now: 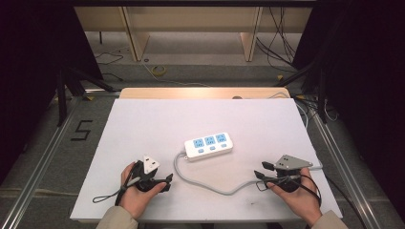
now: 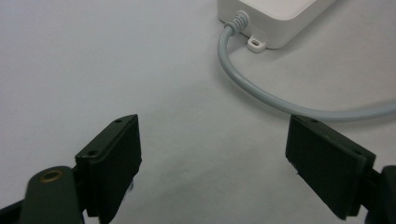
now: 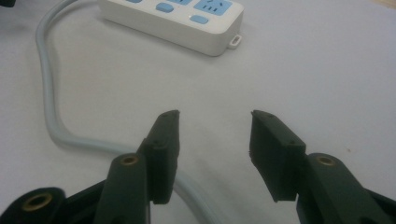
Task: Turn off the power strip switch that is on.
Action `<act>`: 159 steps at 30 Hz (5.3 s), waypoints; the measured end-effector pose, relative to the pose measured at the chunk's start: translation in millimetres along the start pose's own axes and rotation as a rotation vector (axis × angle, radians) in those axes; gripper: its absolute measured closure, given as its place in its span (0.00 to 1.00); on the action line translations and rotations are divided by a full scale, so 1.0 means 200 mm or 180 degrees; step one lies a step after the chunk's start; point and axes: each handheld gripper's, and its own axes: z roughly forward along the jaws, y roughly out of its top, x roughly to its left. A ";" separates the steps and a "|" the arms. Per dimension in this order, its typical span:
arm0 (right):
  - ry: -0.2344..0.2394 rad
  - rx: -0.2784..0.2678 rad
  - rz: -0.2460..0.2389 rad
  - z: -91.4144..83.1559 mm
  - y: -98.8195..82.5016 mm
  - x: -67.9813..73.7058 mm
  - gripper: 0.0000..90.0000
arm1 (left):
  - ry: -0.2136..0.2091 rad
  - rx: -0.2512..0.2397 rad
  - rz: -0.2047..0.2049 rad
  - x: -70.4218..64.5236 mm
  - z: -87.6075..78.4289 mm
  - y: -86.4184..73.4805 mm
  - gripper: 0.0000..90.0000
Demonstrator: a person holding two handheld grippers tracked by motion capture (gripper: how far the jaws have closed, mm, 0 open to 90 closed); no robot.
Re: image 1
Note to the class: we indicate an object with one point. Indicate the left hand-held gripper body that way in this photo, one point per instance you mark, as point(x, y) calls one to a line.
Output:
point(147, 178)

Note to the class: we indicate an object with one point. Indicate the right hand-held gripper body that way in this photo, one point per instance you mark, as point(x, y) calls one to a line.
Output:
point(291, 171)

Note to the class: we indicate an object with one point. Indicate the person's left hand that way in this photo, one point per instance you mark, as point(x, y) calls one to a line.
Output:
point(137, 200)

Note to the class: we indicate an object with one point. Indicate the person's right hand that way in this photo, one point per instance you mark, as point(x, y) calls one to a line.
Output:
point(299, 200)

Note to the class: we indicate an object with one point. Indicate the white power strip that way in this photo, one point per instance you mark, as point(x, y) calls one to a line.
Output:
point(208, 146)

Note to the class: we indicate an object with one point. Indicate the white table mat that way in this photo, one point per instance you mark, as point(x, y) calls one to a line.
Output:
point(191, 120)

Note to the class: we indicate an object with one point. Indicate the black metal stand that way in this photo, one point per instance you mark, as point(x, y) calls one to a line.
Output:
point(68, 86)
point(321, 95)

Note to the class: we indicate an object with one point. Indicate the wooden table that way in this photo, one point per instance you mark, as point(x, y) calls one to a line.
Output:
point(191, 93)

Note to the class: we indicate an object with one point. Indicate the yellow tape roll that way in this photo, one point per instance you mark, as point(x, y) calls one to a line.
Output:
point(158, 70)

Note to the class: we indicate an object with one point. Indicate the wooden shelf unit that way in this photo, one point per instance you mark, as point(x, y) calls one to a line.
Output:
point(191, 16)

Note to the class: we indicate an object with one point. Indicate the metal floor rail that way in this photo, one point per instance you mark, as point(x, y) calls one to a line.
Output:
point(344, 165)
point(41, 159)

